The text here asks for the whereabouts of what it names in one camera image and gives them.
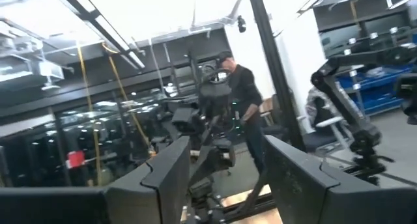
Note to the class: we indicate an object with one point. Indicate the slanted ceiling light strip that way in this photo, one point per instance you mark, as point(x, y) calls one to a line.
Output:
point(107, 28)

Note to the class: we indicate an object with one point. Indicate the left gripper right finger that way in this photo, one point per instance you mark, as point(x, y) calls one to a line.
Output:
point(303, 194)

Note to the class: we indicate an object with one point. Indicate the person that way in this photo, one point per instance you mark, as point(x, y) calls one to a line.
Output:
point(244, 87)

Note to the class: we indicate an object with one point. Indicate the black neighbouring robot arm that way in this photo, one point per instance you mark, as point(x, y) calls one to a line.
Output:
point(345, 100)

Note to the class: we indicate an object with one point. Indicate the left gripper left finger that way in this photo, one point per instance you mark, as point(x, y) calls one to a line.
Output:
point(156, 198)

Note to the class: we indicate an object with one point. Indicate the blue storage rack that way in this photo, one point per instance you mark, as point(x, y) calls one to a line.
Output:
point(378, 87)

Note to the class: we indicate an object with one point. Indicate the small black mounted camera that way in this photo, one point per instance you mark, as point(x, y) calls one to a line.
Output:
point(241, 23)

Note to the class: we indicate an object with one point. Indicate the black white office chair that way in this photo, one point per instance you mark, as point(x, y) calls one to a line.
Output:
point(322, 120)

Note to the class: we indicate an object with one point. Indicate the small red tag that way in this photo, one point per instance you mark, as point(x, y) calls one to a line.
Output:
point(76, 159)

